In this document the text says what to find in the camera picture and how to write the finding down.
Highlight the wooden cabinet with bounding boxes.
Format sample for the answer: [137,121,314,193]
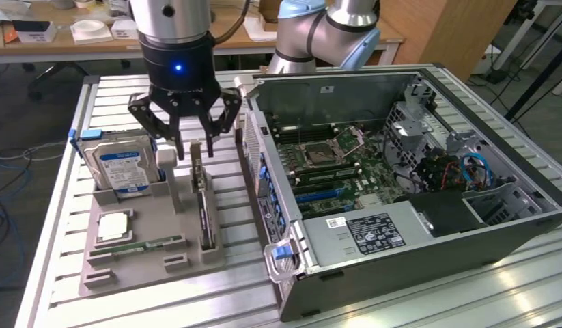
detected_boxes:
[378,0,518,83]

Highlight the brown cardboard box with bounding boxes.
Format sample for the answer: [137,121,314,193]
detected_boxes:
[257,0,283,24]

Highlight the black expansion slot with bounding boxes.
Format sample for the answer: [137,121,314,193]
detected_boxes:
[290,181,350,195]

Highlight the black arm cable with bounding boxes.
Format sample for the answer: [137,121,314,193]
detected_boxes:
[211,0,253,45]

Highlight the black graphics card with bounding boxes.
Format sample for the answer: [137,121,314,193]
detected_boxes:
[189,139,215,250]

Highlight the green RAM stick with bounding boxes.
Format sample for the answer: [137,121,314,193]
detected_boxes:
[295,167,362,185]
[89,234,183,256]

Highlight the silver drive cage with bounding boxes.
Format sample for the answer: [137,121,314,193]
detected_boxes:
[382,77,450,168]

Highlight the silver socket cover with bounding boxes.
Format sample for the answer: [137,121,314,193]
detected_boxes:
[333,125,367,155]

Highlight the hard disk in blue carrier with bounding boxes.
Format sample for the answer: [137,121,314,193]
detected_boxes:
[69,123,165,199]

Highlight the blue wire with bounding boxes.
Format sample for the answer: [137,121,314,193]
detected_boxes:
[459,152,494,188]

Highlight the small white box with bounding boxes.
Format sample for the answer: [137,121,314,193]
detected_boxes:
[110,18,138,40]

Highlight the black tripod stand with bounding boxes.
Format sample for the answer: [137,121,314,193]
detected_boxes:
[503,0,562,124]

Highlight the black plastic cover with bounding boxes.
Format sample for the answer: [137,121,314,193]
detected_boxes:
[406,189,486,239]

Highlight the black red wire harness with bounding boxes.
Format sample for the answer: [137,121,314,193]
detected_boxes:
[416,153,463,192]

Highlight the blue expansion slot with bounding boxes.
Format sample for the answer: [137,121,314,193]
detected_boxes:
[295,189,353,206]

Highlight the wooden desk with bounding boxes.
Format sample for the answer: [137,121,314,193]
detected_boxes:
[206,0,404,66]
[0,0,145,66]

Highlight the gray power supply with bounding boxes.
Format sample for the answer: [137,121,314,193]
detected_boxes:
[301,200,435,269]

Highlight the silver disk bay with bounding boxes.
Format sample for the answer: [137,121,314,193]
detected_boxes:
[459,182,543,227]

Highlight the black office chair base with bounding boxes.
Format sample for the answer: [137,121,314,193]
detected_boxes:
[27,61,93,100]

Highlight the CPU socket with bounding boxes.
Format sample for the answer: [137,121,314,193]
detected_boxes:
[298,141,345,169]

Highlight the white floor cable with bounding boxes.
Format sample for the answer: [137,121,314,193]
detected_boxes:
[0,141,67,161]

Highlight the gray parts rack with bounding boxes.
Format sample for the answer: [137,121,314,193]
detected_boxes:
[78,149,229,298]

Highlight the green motherboard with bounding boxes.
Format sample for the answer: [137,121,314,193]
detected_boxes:
[263,112,404,219]

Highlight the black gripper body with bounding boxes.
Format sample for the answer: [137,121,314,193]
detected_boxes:
[137,32,223,117]

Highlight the white papers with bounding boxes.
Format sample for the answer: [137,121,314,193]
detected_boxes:
[241,15,279,42]

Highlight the black RAM slot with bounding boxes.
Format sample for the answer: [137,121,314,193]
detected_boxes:
[274,129,339,144]
[287,161,357,175]
[271,119,335,133]

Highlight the white box with black top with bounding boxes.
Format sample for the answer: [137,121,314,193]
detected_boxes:
[10,20,58,44]

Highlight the silver CPU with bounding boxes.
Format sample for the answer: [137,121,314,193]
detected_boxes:
[95,213,130,242]

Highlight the black open PC case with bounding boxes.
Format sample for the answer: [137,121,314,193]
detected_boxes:
[233,62,562,323]

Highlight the clear plastic bag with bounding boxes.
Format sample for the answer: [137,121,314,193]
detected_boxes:
[0,0,30,31]

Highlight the blue floor cable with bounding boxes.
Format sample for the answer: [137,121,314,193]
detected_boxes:
[0,152,33,293]

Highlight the silver chipset heatsink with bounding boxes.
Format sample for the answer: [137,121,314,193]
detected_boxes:
[358,194,384,208]

